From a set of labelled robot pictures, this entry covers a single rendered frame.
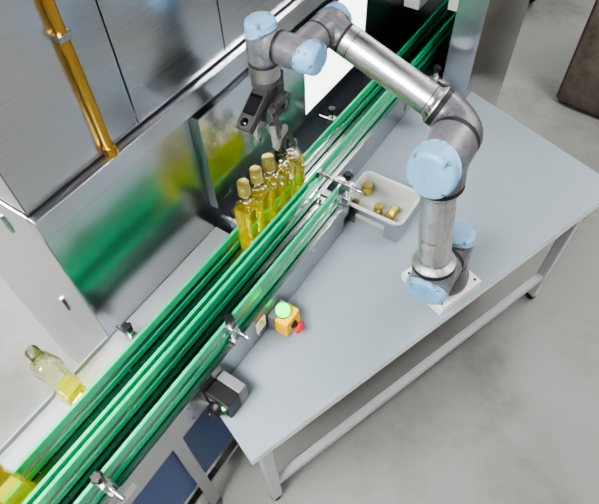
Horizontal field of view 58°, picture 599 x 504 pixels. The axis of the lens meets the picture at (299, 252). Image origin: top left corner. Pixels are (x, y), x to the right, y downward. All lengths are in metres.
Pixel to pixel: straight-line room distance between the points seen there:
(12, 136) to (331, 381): 1.01
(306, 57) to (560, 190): 1.23
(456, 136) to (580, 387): 1.64
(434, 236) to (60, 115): 0.86
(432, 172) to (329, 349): 0.67
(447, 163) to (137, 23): 0.70
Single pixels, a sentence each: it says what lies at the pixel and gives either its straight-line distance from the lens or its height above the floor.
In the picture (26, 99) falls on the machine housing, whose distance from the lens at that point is 1.11.
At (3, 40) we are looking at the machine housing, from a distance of 1.06.
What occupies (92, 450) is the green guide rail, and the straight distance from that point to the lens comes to 1.44.
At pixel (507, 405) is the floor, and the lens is 2.49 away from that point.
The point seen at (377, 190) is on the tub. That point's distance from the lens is 1.96.
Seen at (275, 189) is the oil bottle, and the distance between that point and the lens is 1.58.
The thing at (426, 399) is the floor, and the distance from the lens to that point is 2.41.
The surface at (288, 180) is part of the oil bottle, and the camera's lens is 1.63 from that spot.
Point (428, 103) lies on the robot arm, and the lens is 1.30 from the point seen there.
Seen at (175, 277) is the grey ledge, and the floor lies 0.88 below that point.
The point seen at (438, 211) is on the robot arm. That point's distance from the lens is 1.29.
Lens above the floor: 2.21
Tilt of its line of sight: 53 degrees down
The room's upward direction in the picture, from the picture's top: 3 degrees counter-clockwise
